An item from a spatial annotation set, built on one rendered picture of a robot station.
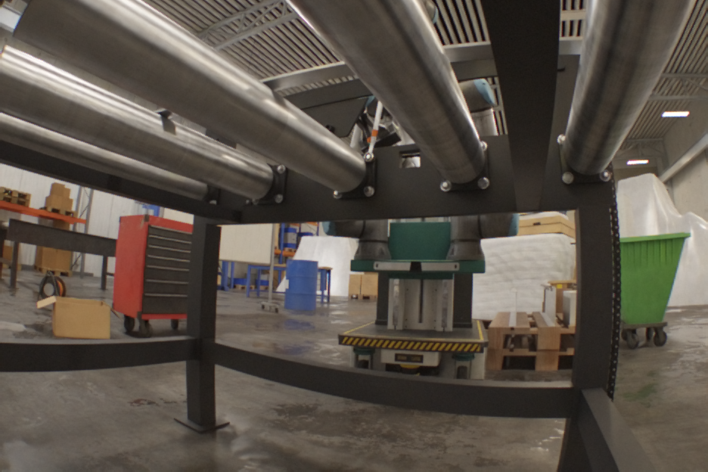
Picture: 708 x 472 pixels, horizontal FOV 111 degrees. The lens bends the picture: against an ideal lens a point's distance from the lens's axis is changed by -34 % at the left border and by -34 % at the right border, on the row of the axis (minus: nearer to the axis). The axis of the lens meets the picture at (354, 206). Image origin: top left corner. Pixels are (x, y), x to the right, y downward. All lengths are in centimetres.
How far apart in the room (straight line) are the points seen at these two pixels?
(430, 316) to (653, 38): 177
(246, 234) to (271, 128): 516
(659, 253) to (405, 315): 206
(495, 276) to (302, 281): 340
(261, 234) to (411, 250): 418
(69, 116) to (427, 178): 81
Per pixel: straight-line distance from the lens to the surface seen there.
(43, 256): 967
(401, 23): 36
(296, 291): 634
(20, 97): 72
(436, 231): 190
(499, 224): 170
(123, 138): 78
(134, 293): 293
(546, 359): 248
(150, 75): 49
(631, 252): 308
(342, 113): 109
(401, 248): 192
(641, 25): 39
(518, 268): 412
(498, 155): 91
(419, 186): 92
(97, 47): 47
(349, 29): 34
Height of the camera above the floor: 58
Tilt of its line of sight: 11 degrees up
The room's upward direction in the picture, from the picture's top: 2 degrees clockwise
